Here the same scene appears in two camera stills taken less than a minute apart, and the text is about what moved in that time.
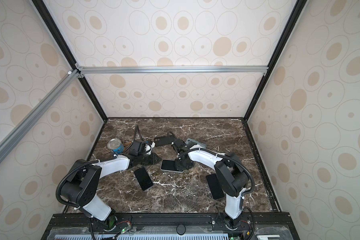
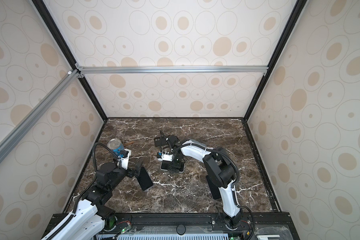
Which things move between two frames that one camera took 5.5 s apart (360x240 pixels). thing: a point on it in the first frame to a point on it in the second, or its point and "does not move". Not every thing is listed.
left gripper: [153, 158] to [131, 173]
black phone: [143, 178] does not move
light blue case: [169, 165] does not move
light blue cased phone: [168, 165] does not move
